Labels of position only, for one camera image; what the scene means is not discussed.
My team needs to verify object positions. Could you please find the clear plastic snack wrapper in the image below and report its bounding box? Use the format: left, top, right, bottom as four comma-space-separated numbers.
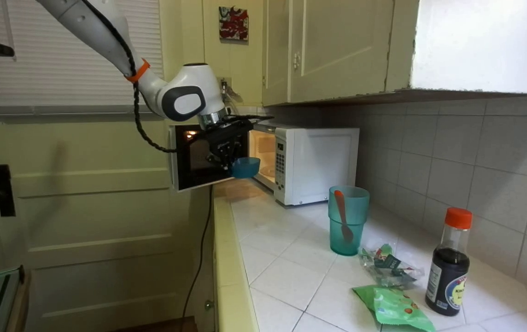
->
357, 241, 425, 289

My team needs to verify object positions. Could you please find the teal translucent plastic cup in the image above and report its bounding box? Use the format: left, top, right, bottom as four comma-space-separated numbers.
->
326, 184, 372, 257

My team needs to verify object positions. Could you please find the black power cord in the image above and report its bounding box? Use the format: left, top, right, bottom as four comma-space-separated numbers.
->
178, 77, 245, 322

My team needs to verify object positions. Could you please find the white microwave oven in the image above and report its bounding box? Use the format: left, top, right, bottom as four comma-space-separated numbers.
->
247, 121, 361, 208

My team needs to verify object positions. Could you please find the brown wooden spoon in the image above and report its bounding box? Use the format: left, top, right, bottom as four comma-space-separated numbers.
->
333, 187, 355, 243

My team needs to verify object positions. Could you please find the black glass microwave door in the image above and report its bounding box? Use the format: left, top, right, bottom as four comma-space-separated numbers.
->
167, 121, 250, 193

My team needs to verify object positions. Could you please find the red wall picture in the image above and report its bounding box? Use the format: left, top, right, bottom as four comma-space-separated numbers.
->
217, 5, 250, 43

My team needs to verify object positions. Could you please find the green snack bag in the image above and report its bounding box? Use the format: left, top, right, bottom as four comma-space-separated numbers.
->
350, 283, 438, 332

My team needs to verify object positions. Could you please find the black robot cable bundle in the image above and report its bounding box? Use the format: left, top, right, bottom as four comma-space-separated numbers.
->
81, 0, 180, 154

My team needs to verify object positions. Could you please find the bright window pane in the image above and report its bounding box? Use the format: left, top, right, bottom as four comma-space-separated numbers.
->
409, 0, 527, 97

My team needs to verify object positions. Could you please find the pale green wall cabinet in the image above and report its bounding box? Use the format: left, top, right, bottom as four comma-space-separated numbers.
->
261, 0, 420, 106

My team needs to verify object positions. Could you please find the blue plastic bowl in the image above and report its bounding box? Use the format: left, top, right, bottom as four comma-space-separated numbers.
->
230, 154, 263, 180

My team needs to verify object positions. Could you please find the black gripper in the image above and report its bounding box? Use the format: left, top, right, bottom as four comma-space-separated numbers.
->
202, 113, 256, 171

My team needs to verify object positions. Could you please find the soy sauce bottle red cap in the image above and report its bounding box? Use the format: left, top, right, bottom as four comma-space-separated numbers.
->
423, 206, 473, 316

